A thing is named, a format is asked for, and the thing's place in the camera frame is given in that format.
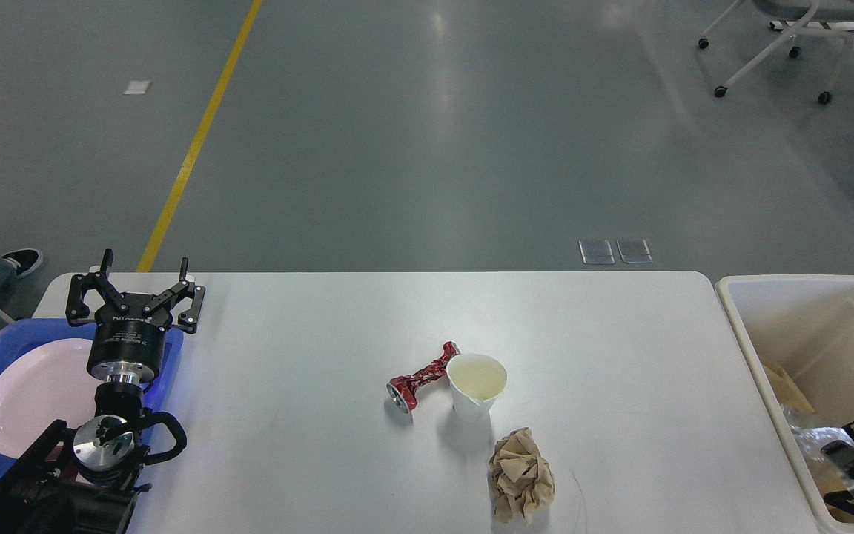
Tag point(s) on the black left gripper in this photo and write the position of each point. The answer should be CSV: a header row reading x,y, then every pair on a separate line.
x,y
129,345

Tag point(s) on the aluminium foil tray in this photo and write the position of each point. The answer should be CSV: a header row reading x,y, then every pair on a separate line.
x,y
812,432

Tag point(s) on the large brown paper bag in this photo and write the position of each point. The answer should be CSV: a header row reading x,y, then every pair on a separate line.
x,y
785,389

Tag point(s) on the pink plate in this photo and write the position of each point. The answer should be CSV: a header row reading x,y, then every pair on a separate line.
x,y
48,383

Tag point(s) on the brown paper ball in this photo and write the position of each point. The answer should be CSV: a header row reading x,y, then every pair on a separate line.
x,y
521,478

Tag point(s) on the white paper cup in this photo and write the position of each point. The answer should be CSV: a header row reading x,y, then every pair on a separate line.
x,y
476,381

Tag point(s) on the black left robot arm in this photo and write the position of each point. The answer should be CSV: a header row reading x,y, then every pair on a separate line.
x,y
85,479

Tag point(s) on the beige plastic bin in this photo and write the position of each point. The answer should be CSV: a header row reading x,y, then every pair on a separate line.
x,y
803,324

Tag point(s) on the black sneaker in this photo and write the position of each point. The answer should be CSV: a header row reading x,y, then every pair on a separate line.
x,y
24,261

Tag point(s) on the white floor tape patch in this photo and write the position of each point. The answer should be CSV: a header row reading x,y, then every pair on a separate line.
x,y
137,87

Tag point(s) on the crushed red can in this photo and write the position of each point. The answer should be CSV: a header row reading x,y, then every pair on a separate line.
x,y
402,390

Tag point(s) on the clear floor plate right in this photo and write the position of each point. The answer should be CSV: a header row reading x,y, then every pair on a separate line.
x,y
634,251

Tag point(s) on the clear floor plate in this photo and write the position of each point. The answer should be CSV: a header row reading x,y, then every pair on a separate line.
x,y
634,251
597,252

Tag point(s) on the clear floor plate left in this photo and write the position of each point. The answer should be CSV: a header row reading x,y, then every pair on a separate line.
x,y
597,252

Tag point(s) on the white office chair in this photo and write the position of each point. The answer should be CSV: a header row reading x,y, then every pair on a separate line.
x,y
815,19

